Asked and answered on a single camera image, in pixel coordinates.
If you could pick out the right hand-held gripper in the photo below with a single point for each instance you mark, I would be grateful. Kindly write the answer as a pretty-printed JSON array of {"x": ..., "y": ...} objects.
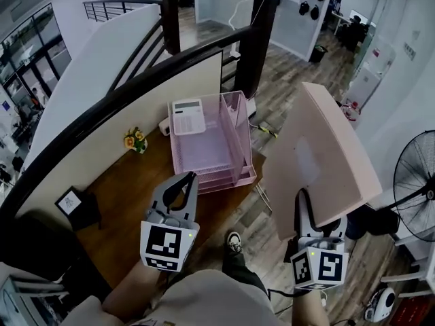
[{"x": 328, "y": 267}]

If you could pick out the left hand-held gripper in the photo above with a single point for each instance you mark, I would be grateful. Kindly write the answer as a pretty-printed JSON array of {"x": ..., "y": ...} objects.
[{"x": 163, "y": 244}]

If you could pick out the pink paper tray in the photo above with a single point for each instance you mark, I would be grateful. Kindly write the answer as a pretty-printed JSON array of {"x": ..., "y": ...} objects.
[{"x": 210, "y": 155}]

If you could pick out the pink cardboard box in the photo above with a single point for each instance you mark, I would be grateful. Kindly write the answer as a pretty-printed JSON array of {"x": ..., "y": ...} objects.
[{"x": 323, "y": 141}]

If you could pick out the person's left forearm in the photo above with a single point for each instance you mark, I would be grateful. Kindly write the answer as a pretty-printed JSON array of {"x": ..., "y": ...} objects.
[{"x": 132, "y": 290}]

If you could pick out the person's right forearm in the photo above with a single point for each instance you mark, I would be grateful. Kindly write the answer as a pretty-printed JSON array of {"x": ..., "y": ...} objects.
[{"x": 307, "y": 309}]

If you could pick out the red box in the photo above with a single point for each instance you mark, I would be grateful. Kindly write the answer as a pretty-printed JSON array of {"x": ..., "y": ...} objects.
[{"x": 414, "y": 312}]

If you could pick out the black bag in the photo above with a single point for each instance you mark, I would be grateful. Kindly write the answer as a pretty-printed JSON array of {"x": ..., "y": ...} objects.
[{"x": 374, "y": 222}]

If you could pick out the white black sneaker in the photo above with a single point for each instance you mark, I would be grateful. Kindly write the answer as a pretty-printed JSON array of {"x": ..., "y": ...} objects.
[{"x": 234, "y": 242}]

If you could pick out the yellow flowers in white pot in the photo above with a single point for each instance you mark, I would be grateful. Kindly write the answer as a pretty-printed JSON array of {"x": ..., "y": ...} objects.
[{"x": 136, "y": 141}]

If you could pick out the small white desk device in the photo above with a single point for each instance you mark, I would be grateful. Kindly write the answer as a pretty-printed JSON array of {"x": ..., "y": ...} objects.
[{"x": 165, "y": 127}]

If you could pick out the white calculator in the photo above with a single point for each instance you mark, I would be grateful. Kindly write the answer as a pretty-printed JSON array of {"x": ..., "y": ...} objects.
[{"x": 188, "y": 117}]

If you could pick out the person's dark trouser leg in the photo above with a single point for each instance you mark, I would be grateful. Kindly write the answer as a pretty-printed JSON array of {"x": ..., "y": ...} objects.
[{"x": 243, "y": 270}]

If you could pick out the white round floor appliance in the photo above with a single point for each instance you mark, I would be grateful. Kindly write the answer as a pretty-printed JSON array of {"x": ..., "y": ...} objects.
[{"x": 382, "y": 302}]

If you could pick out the black standing floor fan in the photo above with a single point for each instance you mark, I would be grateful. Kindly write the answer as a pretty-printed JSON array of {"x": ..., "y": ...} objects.
[{"x": 413, "y": 185}]

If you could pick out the person's beige shirt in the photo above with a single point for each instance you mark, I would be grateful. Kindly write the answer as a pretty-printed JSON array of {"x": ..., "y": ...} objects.
[{"x": 204, "y": 301}]

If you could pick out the yellow black striped tape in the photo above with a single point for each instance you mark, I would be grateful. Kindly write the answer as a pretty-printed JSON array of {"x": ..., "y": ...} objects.
[{"x": 268, "y": 131}]

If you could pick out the white shelf unit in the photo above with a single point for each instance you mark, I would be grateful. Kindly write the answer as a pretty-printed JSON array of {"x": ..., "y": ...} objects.
[{"x": 419, "y": 273}]

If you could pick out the wooden desk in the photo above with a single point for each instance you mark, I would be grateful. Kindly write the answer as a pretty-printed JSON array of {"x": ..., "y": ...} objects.
[{"x": 112, "y": 104}]

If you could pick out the red white stand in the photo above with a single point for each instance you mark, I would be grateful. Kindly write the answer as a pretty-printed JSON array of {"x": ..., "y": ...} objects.
[{"x": 350, "y": 111}]

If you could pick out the white cabinet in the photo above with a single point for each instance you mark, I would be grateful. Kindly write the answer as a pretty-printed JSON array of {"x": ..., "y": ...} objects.
[{"x": 370, "y": 76}]

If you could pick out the black trash bin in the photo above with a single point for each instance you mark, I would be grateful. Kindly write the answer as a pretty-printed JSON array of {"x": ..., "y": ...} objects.
[{"x": 318, "y": 54}]

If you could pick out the gray plastic crate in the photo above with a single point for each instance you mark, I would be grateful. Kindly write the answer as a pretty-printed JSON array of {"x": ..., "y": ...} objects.
[{"x": 23, "y": 304}]

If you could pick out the black metal bar railing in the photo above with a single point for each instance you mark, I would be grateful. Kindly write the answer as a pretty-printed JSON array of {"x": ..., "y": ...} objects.
[{"x": 112, "y": 10}]

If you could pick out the white metal frame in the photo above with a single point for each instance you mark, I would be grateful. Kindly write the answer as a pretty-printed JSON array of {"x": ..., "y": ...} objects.
[{"x": 263, "y": 197}]

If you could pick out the black picture frame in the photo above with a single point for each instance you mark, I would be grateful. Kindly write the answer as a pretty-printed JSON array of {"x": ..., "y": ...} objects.
[{"x": 69, "y": 202}]

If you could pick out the tall black post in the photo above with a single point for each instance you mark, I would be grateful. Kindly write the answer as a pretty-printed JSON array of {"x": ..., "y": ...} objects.
[{"x": 255, "y": 46}]

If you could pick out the short black post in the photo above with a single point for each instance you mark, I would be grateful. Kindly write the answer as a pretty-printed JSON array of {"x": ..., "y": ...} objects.
[{"x": 170, "y": 19}]

